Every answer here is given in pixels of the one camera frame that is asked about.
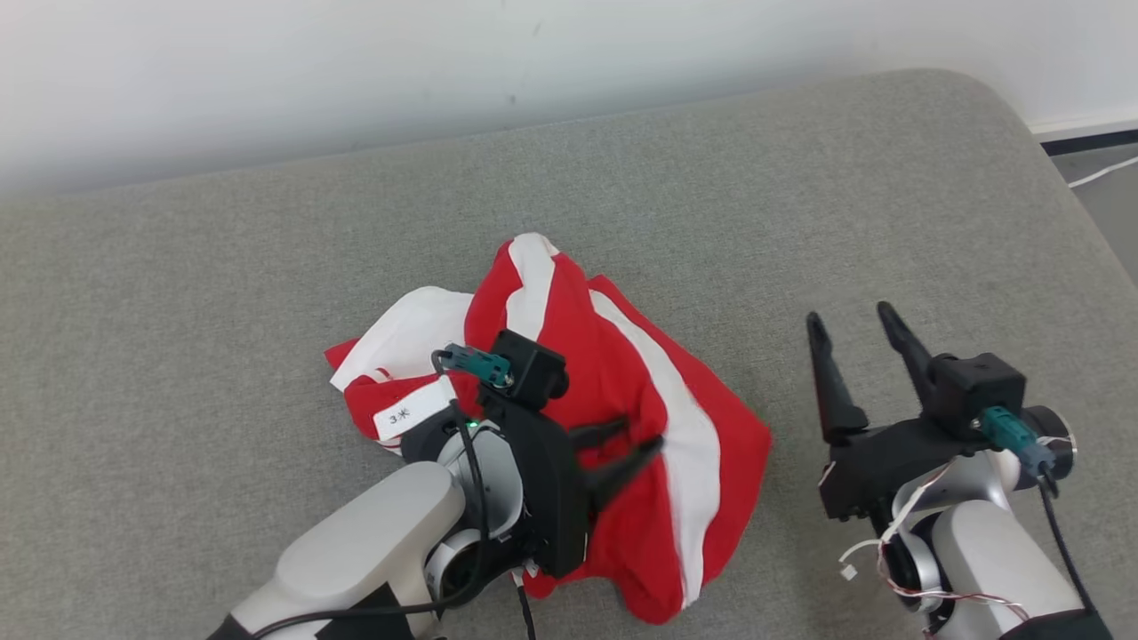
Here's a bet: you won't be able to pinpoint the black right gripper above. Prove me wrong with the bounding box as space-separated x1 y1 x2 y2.
806 302 979 521

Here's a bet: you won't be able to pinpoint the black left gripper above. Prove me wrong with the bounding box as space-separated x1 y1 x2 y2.
480 391 665 580

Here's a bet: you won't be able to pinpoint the red shorts with white stripes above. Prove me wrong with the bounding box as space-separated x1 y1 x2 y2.
325 233 773 626

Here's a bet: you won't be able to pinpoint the white paper tag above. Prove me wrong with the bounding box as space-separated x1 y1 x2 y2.
373 378 459 443

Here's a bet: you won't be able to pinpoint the dark baseboard strip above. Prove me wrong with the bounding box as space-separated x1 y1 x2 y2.
1038 129 1138 156

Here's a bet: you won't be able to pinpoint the grey fabric sofa cushion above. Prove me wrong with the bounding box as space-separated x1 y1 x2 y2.
0 69 1138 640

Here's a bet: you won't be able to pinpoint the black cable with green plug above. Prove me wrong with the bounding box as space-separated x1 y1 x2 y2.
253 345 515 640
974 406 1099 614

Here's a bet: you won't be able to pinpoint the short thin black cable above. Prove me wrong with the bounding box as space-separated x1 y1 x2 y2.
514 573 539 640

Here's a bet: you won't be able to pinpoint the thin white and red wires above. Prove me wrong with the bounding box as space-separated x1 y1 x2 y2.
840 458 1032 636

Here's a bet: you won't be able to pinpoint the white floor cable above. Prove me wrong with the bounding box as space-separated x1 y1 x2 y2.
1067 156 1138 189

